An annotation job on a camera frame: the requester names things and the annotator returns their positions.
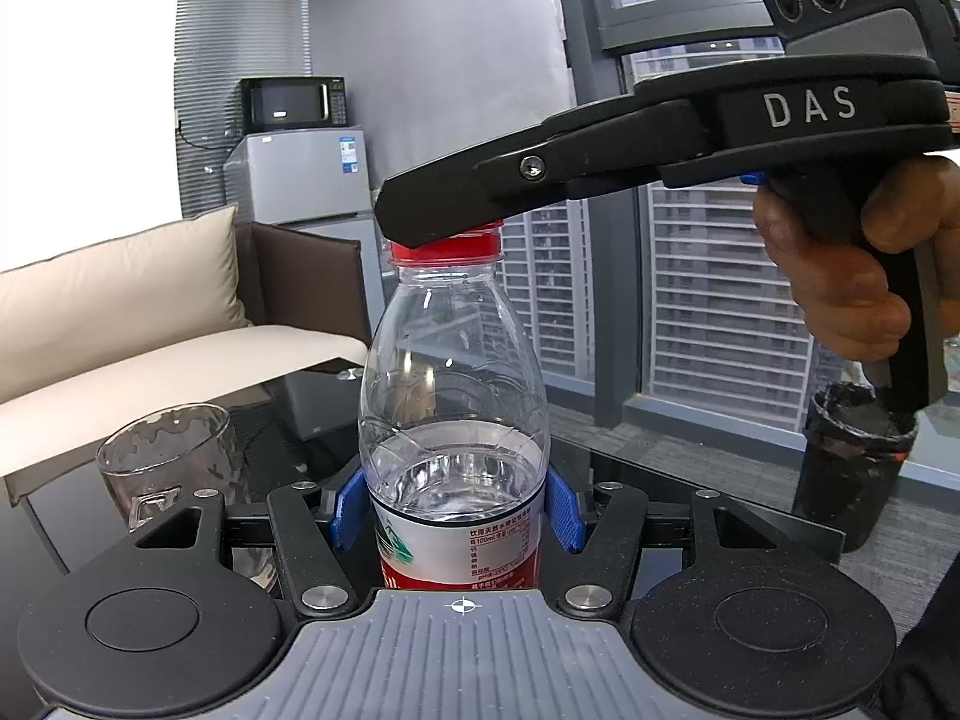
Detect cream cushioned sofa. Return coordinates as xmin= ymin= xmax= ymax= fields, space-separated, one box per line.
xmin=0 ymin=221 xmax=373 ymax=511

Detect black trash bin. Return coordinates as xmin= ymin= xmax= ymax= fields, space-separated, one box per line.
xmin=792 ymin=382 xmax=920 ymax=554

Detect beige sofa back cushion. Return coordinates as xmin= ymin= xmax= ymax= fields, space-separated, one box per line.
xmin=0 ymin=204 xmax=250 ymax=407

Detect black microwave oven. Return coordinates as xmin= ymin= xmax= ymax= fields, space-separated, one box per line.
xmin=240 ymin=77 xmax=350 ymax=133

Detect clear drinking glass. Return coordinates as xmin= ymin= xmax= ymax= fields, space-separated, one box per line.
xmin=96 ymin=403 xmax=253 ymax=541

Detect grey window blinds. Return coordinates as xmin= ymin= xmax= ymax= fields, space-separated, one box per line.
xmin=176 ymin=0 xmax=313 ymax=217

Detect person's dark clothing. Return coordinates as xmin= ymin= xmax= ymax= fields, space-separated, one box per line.
xmin=876 ymin=581 xmax=960 ymax=720

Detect beige sofa seat cushion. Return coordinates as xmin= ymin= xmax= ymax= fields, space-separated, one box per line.
xmin=0 ymin=326 xmax=370 ymax=478

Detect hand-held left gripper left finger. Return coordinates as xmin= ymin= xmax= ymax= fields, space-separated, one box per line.
xmin=135 ymin=469 xmax=370 ymax=612

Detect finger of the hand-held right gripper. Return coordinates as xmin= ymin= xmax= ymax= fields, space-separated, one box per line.
xmin=375 ymin=94 xmax=715 ymax=250

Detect person's right hand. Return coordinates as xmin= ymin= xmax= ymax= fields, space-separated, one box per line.
xmin=754 ymin=154 xmax=960 ymax=368

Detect clear plastic water bottle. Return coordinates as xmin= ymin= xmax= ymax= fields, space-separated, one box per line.
xmin=358 ymin=251 xmax=552 ymax=595

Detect grey small refrigerator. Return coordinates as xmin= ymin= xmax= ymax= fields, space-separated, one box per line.
xmin=223 ymin=127 xmax=376 ymax=227

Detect red bottle cap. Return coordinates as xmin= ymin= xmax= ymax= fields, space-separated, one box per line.
xmin=386 ymin=221 xmax=505 ymax=265

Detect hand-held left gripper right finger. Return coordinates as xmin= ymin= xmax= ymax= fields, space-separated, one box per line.
xmin=546 ymin=469 xmax=845 ymax=612

